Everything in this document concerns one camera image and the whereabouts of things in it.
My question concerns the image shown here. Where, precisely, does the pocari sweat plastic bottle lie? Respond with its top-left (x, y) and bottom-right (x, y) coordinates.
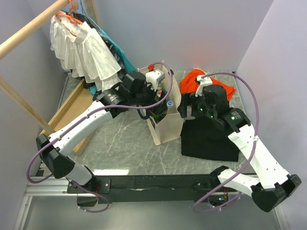
top-left (166, 101), bottom-right (174, 110)

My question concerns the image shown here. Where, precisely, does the dark floral garment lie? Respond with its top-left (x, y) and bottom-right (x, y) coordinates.
top-left (73, 12), bottom-right (136, 81)

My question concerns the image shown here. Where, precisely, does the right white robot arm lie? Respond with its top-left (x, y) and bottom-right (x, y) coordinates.
top-left (178, 85), bottom-right (302, 212)

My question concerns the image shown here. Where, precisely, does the black cloth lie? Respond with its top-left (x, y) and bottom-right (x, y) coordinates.
top-left (181, 117), bottom-right (239, 162)

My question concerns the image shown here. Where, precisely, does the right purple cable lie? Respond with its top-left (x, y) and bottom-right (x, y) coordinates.
top-left (192, 72), bottom-right (260, 213)

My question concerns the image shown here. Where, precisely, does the orange clothes hanger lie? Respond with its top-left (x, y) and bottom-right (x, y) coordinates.
top-left (55, 0), bottom-right (83, 25)

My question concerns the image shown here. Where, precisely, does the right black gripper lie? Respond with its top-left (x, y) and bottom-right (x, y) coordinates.
top-left (177, 91), bottom-right (216, 119)

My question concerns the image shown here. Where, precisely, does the wooden clothes rail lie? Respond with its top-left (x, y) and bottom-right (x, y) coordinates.
top-left (0, 0), bottom-right (100, 135)

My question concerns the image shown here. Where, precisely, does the wooden tray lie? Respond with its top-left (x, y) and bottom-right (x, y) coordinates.
top-left (38, 79), bottom-right (96, 156)

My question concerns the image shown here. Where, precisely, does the purple cable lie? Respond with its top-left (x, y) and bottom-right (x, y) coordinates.
top-left (192, 72), bottom-right (260, 213)
top-left (26, 61), bottom-right (174, 213)

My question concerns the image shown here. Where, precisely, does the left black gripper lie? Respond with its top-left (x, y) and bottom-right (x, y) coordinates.
top-left (130, 80), bottom-right (168, 115)

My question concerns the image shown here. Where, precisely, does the orange cloth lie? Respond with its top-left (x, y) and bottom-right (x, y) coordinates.
top-left (179, 68), bottom-right (236, 101)

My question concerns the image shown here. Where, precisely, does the green glass bottle gold cap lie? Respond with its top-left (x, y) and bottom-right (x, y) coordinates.
top-left (152, 114), bottom-right (165, 124)

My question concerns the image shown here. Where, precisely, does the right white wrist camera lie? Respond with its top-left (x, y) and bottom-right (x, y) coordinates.
top-left (195, 75), bottom-right (213, 97)

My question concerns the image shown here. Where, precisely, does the cream canvas tote bag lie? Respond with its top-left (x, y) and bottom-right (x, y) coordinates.
top-left (146, 64), bottom-right (184, 145)

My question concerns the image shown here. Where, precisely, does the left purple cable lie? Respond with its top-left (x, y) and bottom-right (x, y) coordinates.
top-left (26, 61), bottom-right (174, 213)

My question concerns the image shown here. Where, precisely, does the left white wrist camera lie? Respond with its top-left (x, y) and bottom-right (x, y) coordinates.
top-left (145, 64), bottom-right (165, 91)

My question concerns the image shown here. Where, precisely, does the teal garment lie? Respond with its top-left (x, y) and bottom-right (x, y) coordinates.
top-left (89, 30), bottom-right (136, 97)

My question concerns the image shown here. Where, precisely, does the white ruffled garment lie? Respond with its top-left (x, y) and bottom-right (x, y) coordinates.
top-left (50, 15), bottom-right (121, 91)

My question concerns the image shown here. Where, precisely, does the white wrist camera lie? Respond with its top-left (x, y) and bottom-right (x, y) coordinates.
top-left (195, 75), bottom-right (213, 97)
top-left (145, 64), bottom-right (165, 91)

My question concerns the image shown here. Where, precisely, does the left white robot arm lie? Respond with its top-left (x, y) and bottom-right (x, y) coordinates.
top-left (36, 70), bottom-right (165, 193)

